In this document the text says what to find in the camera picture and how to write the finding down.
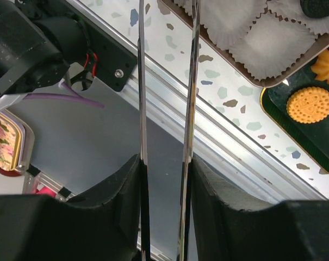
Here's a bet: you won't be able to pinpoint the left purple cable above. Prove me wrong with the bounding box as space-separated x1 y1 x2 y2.
23 81 105 109

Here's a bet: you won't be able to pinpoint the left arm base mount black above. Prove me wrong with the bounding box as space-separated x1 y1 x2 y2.
65 1 138 92

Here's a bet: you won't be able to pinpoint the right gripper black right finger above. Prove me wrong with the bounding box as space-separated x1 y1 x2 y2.
191 158 329 260

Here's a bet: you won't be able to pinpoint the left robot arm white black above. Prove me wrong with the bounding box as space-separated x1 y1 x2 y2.
0 1 89 112

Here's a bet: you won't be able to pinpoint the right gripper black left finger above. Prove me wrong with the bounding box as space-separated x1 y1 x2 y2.
0 155 140 260

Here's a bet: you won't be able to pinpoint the orange round dotted cookie lower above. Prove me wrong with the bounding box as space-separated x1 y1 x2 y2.
286 86 329 124

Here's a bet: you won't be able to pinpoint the metal tongs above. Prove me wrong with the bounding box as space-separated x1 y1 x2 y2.
136 0 201 261

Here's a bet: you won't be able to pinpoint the brown cookie tin with liners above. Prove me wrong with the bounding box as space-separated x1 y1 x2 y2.
165 1 329 88

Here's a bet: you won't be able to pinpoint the orange flower swirl cookie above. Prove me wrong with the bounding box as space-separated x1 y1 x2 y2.
311 49 329 84

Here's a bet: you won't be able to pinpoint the colourful floral tin below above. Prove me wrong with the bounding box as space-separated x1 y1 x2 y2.
0 110 35 177

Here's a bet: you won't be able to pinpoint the black sandwich cookie in tin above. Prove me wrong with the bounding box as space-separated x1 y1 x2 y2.
300 0 329 18

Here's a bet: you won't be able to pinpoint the aluminium front rail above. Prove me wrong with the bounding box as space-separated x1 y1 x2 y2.
66 0 328 202

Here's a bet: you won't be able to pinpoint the black green tray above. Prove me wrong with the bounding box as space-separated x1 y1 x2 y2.
260 59 329 173

